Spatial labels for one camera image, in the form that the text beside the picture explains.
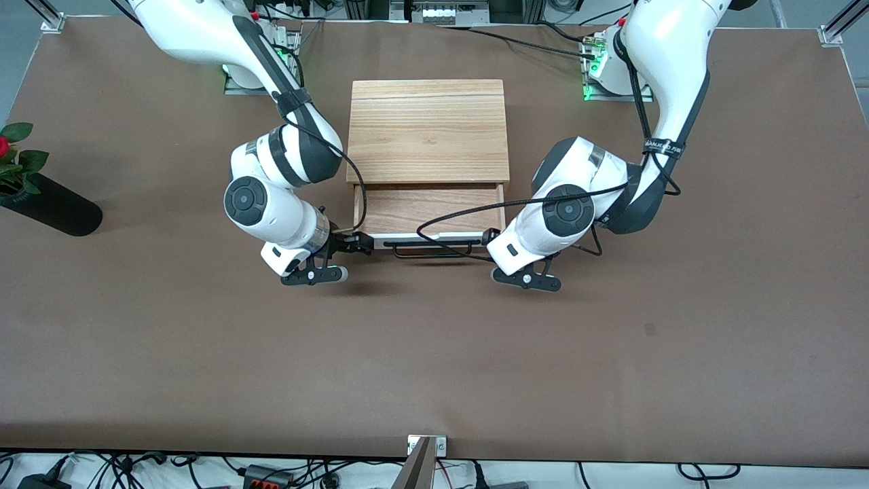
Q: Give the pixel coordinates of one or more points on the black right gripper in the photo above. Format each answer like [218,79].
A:
[341,242]

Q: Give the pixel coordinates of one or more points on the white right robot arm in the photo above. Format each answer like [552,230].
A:
[204,27]

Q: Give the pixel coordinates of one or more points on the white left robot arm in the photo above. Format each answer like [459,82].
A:
[665,54]

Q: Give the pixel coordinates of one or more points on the light wooden cabinet box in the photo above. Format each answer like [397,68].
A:
[428,129]

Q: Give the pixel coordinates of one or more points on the white power strip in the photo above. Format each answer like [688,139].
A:
[434,12]

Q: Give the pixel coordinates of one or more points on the black plug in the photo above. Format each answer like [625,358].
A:
[502,485]

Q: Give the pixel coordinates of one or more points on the black and red connector block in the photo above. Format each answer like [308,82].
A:
[268,477]

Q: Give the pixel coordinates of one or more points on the black ribbed vase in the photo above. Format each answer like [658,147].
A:
[61,214]

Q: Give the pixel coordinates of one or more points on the artificial rose with green leaves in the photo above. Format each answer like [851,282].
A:
[30,161]

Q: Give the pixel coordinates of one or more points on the black power adapter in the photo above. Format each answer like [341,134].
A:
[44,483]

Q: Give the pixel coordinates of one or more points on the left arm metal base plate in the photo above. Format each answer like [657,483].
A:
[604,97]

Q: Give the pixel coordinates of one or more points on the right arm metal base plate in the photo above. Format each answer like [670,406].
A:
[244,90]

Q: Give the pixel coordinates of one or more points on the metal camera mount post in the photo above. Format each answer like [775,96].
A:
[417,468]

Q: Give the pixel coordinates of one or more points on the aluminium frame profile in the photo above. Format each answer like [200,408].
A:
[44,8]
[852,15]

